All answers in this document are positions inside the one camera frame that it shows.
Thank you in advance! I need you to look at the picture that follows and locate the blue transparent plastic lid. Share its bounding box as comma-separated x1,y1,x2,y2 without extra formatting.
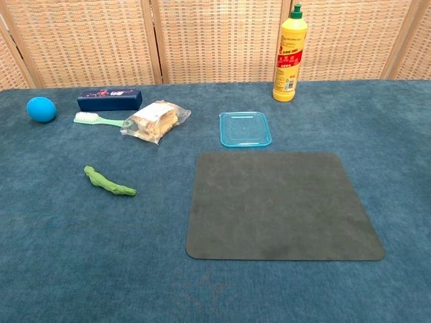
219,111,273,148

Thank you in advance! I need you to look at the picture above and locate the clear bag of bread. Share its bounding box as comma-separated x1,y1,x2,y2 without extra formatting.
120,100,192,145

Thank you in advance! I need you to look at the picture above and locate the blue ball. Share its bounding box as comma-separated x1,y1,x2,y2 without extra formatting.
26,96,57,123

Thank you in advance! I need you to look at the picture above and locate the green rubbery toy strip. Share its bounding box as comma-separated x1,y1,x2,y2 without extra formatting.
84,165,138,197

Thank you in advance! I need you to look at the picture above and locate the dark grey square mat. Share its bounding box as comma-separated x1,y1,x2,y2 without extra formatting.
185,151,386,262

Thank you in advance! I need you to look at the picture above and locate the light green brush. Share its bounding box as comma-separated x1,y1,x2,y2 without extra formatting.
73,111,126,128

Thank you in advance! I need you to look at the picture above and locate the blue table cloth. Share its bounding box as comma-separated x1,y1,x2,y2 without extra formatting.
0,79,431,323

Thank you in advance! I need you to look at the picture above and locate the yellow bottle green cap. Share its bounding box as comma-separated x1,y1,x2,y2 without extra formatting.
272,3,309,103

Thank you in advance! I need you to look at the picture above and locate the dark blue rectangular box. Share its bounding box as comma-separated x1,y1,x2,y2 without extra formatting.
77,87,143,112

